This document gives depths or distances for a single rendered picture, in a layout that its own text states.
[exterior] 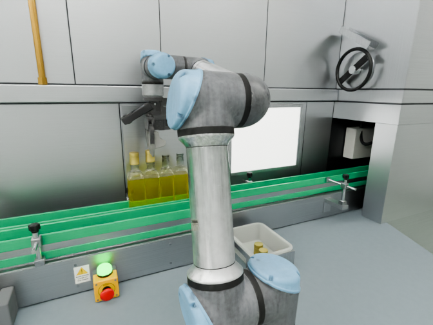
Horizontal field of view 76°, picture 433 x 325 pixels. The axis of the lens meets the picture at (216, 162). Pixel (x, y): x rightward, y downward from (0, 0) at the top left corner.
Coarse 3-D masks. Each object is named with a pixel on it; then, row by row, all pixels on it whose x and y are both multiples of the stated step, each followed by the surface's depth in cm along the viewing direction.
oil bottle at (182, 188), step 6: (174, 168) 109; (180, 168) 108; (186, 168) 109; (180, 174) 108; (186, 174) 109; (180, 180) 108; (186, 180) 109; (180, 186) 109; (186, 186) 110; (180, 192) 110; (186, 192) 111; (180, 198) 110; (186, 198) 111
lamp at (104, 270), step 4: (100, 264) 87; (104, 264) 86; (108, 264) 87; (100, 268) 85; (104, 268) 85; (108, 268) 86; (100, 272) 84; (104, 272) 85; (108, 272) 85; (100, 276) 85; (104, 276) 85; (108, 276) 86
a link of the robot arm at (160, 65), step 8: (152, 56) 83; (160, 56) 82; (168, 56) 84; (176, 56) 88; (144, 64) 90; (152, 64) 82; (160, 64) 83; (168, 64) 84; (176, 64) 86; (184, 64) 88; (152, 72) 85; (160, 72) 83; (168, 72) 84; (176, 72) 87
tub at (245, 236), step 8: (248, 224) 116; (256, 224) 117; (264, 224) 116; (240, 232) 114; (248, 232) 116; (256, 232) 118; (264, 232) 115; (272, 232) 110; (240, 240) 115; (248, 240) 116; (256, 240) 118; (264, 240) 115; (272, 240) 110; (280, 240) 106; (248, 248) 112; (272, 248) 110; (280, 248) 106; (288, 248) 99
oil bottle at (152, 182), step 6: (144, 174) 103; (150, 174) 103; (156, 174) 103; (144, 180) 103; (150, 180) 103; (156, 180) 104; (150, 186) 103; (156, 186) 104; (150, 192) 104; (156, 192) 105; (150, 198) 104; (156, 198) 105
